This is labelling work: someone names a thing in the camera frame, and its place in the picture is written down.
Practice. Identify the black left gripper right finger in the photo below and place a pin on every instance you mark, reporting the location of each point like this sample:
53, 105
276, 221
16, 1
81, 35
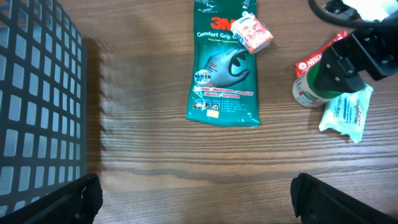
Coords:
316, 202

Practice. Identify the pink tissue packet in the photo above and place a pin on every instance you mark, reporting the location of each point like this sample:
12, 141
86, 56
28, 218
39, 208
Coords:
252, 33

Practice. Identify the grey plastic lattice basket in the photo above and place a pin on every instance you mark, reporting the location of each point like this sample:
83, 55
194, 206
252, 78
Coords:
43, 101

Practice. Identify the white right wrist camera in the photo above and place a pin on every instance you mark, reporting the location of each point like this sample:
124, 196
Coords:
371, 10

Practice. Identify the white wet wipes pack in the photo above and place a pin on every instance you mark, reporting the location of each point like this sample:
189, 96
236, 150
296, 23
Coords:
347, 113

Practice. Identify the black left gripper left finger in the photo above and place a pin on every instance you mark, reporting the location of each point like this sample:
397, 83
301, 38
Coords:
77, 202

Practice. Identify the green 3M gloves packet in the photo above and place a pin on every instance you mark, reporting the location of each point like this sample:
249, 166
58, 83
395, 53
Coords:
223, 91

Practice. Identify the red Nescafe stick sachet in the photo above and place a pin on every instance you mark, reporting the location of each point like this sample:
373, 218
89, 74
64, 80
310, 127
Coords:
304, 65

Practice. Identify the green-lid white jar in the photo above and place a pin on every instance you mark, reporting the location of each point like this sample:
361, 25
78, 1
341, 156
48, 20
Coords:
305, 93

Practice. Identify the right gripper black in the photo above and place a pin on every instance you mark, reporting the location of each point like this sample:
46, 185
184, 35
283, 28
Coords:
372, 48

